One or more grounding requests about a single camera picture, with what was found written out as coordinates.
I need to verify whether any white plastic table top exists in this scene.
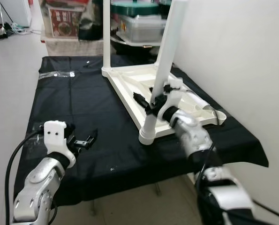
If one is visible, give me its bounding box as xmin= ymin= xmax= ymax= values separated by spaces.
xmin=102 ymin=66 xmax=226 ymax=143

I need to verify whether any black tablecloth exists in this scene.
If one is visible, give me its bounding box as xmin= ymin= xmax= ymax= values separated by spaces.
xmin=13 ymin=56 xmax=270 ymax=207

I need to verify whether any clear tape strip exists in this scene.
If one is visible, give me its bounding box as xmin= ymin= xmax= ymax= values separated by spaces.
xmin=38 ymin=70 xmax=75 ymax=78

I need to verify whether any black metal basin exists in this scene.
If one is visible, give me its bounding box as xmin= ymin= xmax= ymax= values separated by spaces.
xmin=111 ymin=37 xmax=161 ymax=55

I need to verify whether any clear plastic storage box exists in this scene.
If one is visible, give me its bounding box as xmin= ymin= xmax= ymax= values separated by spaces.
xmin=118 ymin=14 xmax=168 ymax=44

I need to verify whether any beige cloth-covered bench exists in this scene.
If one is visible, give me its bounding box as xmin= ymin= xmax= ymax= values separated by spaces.
xmin=45 ymin=37 xmax=105 ymax=57

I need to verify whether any green pot lid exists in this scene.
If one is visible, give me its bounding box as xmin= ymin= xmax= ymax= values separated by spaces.
xmin=111 ymin=0 xmax=161 ymax=15

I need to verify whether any glossy black bag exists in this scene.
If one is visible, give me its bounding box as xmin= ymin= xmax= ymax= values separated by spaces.
xmin=78 ymin=0 xmax=105 ymax=40

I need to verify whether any red food-print box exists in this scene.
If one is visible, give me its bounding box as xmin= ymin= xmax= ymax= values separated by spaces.
xmin=49 ymin=7 xmax=81 ymax=37

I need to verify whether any clear bin with orange lid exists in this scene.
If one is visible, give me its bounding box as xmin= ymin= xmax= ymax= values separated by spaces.
xmin=38 ymin=0 xmax=90 ymax=39

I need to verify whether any white appliance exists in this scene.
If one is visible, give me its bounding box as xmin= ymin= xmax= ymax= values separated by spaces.
xmin=0 ymin=0 xmax=32 ymax=26

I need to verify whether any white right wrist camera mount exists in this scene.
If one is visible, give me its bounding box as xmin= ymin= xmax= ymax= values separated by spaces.
xmin=156 ymin=79 xmax=183 ymax=120

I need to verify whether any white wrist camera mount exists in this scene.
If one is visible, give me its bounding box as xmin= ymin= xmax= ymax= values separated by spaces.
xmin=156 ymin=79 xmax=183 ymax=120
xmin=43 ymin=120 xmax=76 ymax=168

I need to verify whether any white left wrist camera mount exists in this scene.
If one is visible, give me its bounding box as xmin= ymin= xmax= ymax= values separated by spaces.
xmin=43 ymin=120 xmax=76 ymax=168

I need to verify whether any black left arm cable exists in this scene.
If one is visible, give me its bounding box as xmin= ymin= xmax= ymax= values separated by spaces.
xmin=6 ymin=129 xmax=46 ymax=225

